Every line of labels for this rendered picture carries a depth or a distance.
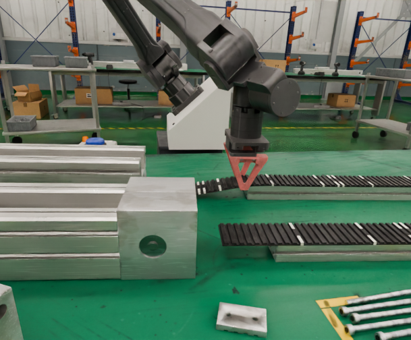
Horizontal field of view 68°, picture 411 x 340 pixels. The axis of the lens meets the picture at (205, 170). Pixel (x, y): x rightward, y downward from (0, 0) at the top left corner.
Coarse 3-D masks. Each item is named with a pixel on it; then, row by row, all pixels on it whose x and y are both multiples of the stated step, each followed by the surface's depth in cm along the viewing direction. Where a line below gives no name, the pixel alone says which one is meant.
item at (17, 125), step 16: (0, 64) 306; (16, 64) 318; (32, 64) 293; (48, 64) 297; (80, 64) 300; (0, 96) 281; (96, 96) 312; (0, 112) 285; (96, 112) 318; (16, 128) 296; (32, 128) 307; (48, 128) 314; (64, 128) 316; (80, 128) 319; (96, 128) 322
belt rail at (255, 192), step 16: (256, 192) 59; (272, 192) 60; (288, 192) 60; (304, 192) 60; (320, 192) 60; (336, 192) 61; (352, 192) 61; (368, 192) 61; (384, 192) 61; (400, 192) 62
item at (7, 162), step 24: (0, 144) 58; (24, 144) 58; (48, 144) 59; (72, 144) 59; (0, 168) 50; (24, 168) 51; (48, 168) 51; (72, 168) 51; (96, 168) 51; (120, 168) 52; (144, 168) 60
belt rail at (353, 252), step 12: (276, 252) 42; (288, 252) 42; (300, 252) 42; (312, 252) 42; (324, 252) 42; (336, 252) 42; (348, 252) 42; (360, 252) 43; (372, 252) 43; (384, 252) 43; (396, 252) 43; (408, 252) 43
